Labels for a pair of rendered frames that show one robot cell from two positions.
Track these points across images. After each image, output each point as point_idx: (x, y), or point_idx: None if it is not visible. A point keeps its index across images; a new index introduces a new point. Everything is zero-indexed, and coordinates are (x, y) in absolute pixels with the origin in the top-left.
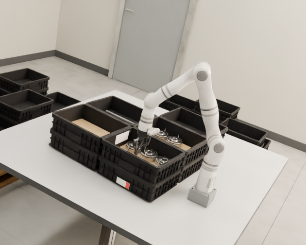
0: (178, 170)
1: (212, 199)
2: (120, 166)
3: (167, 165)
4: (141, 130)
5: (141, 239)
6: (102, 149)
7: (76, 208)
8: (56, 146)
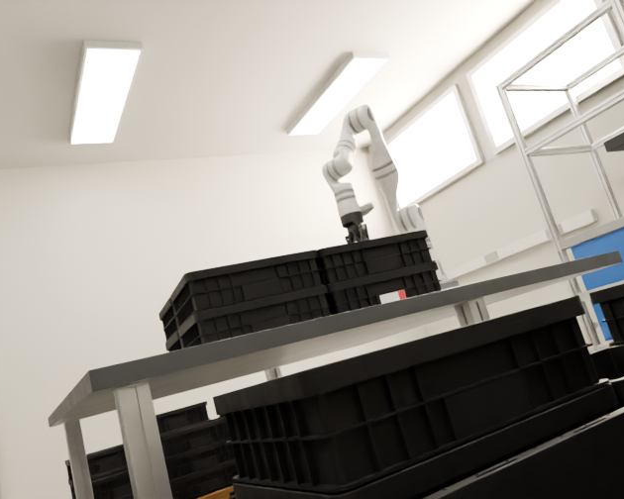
0: None
1: None
2: (374, 272)
3: None
4: (357, 210)
5: (540, 270)
6: (330, 266)
7: (441, 301)
8: None
